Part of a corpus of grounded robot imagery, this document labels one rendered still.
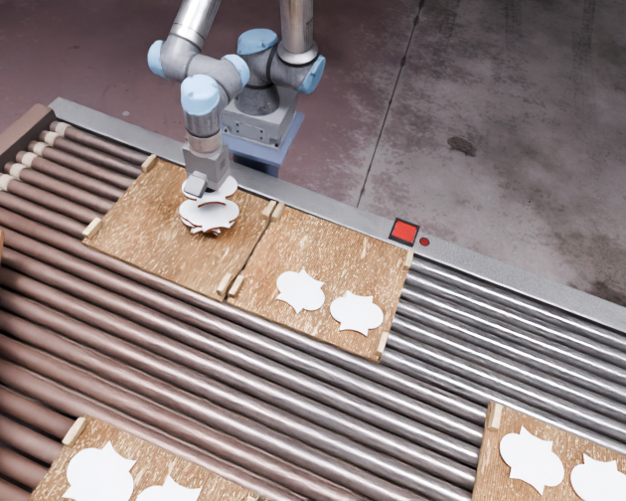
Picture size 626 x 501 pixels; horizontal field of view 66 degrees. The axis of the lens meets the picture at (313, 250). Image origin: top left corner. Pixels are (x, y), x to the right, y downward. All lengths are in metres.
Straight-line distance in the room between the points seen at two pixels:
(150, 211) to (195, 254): 0.20
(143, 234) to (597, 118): 3.27
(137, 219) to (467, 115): 2.53
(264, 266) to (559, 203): 2.24
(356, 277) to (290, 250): 0.19
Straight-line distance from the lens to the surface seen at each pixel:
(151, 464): 1.13
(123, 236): 1.39
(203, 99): 1.02
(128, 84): 3.39
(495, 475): 1.22
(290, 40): 1.42
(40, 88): 3.49
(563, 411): 1.37
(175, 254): 1.33
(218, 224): 1.29
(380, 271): 1.33
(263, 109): 1.60
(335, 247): 1.35
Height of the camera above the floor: 2.03
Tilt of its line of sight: 56 degrees down
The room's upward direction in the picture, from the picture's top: 11 degrees clockwise
